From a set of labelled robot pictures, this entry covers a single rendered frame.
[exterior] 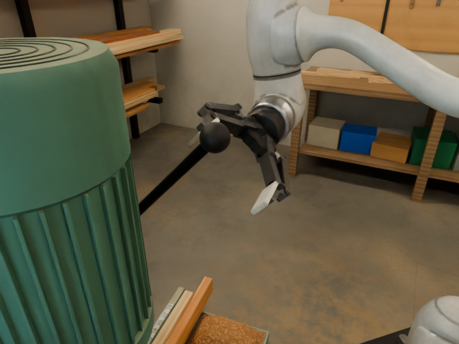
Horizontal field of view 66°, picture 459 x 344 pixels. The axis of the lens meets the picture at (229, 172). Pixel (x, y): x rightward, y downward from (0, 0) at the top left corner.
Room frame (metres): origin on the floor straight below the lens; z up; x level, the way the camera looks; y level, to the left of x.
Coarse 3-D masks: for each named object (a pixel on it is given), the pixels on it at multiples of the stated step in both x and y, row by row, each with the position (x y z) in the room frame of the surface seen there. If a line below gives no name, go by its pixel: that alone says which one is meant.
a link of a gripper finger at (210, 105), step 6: (210, 102) 0.55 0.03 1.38; (210, 108) 0.54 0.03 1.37; (216, 108) 0.55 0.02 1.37; (222, 108) 0.57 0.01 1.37; (228, 108) 0.58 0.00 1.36; (234, 108) 0.59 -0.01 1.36; (240, 108) 0.61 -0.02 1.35; (198, 114) 0.55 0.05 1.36; (222, 114) 0.58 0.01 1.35; (228, 114) 0.59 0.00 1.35
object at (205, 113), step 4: (204, 108) 0.54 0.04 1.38; (200, 112) 0.54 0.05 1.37; (204, 112) 0.54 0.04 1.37; (208, 112) 0.54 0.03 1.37; (204, 116) 0.54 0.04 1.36; (208, 116) 0.53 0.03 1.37; (204, 120) 0.51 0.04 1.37; (208, 120) 0.52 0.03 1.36; (212, 120) 0.53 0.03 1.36; (200, 124) 0.50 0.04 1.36; (204, 124) 0.50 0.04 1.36; (200, 128) 0.50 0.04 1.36
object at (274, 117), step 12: (264, 108) 0.64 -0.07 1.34; (252, 120) 0.60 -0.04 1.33; (264, 120) 0.61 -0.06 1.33; (276, 120) 0.61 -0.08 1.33; (240, 132) 0.58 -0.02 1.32; (252, 132) 0.57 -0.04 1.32; (264, 132) 0.60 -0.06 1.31; (276, 132) 0.60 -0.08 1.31; (252, 144) 0.56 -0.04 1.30; (264, 144) 0.57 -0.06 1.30; (276, 144) 0.60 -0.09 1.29
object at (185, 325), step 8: (208, 280) 0.61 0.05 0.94; (200, 288) 0.58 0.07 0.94; (208, 288) 0.59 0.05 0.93; (200, 296) 0.56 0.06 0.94; (208, 296) 0.59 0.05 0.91; (192, 304) 0.54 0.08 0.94; (200, 304) 0.55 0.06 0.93; (184, 312) 0.52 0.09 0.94; (192, 312) 0.52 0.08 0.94; (200, 312) 0.55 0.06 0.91; (184, 320) 0.50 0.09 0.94; (192, 320) 0.51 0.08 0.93; (176, 328) 0.48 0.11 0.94; (184, 328) 0.48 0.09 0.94; (192, 328) 0.51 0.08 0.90; (176, 336) 0.46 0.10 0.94; (184, 336) 0.48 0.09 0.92
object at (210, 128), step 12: (204, 132) 0.36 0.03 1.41; (216, 132) 0.35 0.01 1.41; (228, 132) 0.36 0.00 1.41; (204, 144) 0.35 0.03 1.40; (216, 144) 0.35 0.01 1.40; (228, 144) 0.36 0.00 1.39; (192, 156) 0.37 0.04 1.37; (180, 168) 0.37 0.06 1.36; (168, 180) 0.38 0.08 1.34; (156, 192) 0.39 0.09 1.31; (144, 204) 0.39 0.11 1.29
